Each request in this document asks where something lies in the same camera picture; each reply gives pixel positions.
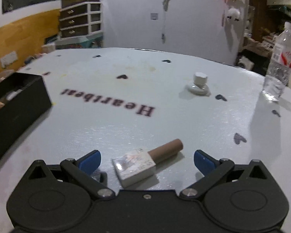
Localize white plush wall toy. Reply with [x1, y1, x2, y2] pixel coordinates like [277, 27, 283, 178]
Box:
[226, 8, 241, 22]

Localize white three-drawer cabinet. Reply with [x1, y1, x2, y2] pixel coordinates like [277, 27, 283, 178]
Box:
[59, 2, 103, 38]

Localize patterned teal storage chest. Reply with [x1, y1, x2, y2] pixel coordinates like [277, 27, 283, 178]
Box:
[55, 33, 103, 50]

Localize white wall power sockets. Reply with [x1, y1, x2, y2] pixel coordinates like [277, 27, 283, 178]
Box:
[0, 51, 18, 69]

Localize white knob suction hook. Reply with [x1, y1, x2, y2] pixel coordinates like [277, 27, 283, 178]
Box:
[186, 72, 211, 96]

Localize black storage box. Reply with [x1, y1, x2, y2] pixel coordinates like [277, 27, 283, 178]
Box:
[0, 72, 52, 160]

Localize clear plastic water bottle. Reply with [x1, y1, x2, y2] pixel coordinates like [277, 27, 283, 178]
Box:
[262, 22, 291, 102]

